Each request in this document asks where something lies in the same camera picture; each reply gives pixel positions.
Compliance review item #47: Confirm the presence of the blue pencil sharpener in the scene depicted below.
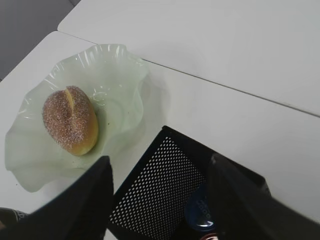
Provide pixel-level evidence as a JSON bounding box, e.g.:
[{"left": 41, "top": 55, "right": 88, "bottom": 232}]
[{"left": 184, "top": 183, "right": 216, "bottom": 232}]

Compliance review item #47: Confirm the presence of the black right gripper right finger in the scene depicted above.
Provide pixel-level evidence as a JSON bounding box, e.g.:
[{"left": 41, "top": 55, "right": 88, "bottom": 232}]
[{"left": 207, "top": 153, "right": 320, "bottom": 240}]

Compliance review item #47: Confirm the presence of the black mesh pen holder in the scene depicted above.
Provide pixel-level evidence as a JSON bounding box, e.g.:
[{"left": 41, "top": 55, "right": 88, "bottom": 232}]
[{"left": 106, "top": 125, "right": 272, "bottom": 240}]

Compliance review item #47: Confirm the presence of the sugared bread roll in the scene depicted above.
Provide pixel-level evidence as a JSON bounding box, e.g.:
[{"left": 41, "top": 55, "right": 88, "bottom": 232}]
[{"left": 42, "top": 85, "right": 99, "bottom": 156}]

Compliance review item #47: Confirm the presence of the green wavy glass plate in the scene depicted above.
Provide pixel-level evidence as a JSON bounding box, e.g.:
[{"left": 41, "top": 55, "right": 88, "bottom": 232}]
[{"left": 4, "top": 44, "right": 149, "bottom": 193}]

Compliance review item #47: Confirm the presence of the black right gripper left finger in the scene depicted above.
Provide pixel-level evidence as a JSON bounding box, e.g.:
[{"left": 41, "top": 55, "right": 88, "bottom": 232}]
[{"left": 0, "top": 156, "right": 114, "bottom": 240}]

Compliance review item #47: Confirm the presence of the brown coffee bottle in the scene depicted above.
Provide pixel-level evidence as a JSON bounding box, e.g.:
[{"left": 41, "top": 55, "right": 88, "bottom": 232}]
[{"left": 0, "top": 207, "right": 28, "bottom": 230}]

